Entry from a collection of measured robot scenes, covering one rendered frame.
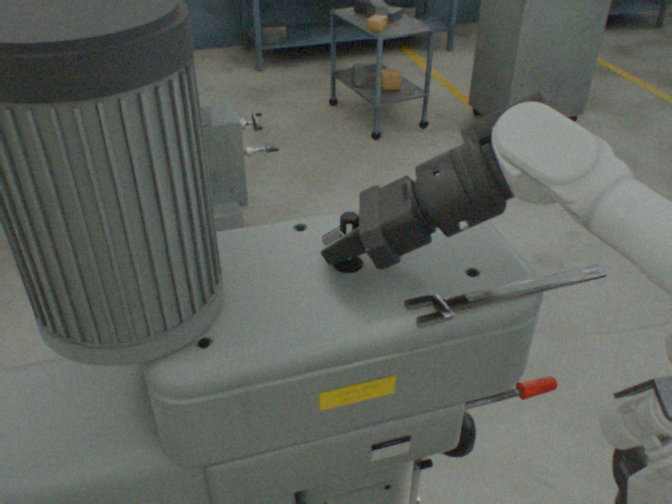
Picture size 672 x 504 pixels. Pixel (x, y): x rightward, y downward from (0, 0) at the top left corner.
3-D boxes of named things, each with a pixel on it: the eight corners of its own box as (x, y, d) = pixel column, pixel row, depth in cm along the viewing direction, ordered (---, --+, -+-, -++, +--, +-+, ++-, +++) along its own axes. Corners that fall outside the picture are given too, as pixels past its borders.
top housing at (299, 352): (452, 271, 103) (464, 183, 93) (542, 391, 83) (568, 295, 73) (149, 331, 92) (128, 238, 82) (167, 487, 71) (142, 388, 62)
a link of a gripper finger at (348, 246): (317, 246, 76) (364, 224, 74) (331, 265, 77) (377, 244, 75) (316, 254, 74) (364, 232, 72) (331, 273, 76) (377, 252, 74)
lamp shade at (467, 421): (483, 442, 111) (488, 418, 107) (455, 465, 107) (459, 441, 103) (451, 416, 115) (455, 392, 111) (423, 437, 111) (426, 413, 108)
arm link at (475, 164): (492, 240, 74) (590, 199, 71) (465, 202, 66) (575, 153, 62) (462, 163, 80) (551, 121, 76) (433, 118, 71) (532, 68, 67)
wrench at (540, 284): (590, 263, 78) (592, 257, 78) (611, 283, 75) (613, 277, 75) (404, 305, 72) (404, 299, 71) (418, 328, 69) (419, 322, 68)
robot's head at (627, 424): (653, 449, 98) (617, 398, 100) (705, 436, 89) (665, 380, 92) (626, 471, 95) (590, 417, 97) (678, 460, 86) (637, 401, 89)
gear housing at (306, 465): (395, 333, 106) (398, 285, 100) (461, 452, 87) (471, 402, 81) (188, 378, 98) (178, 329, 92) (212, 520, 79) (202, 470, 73)
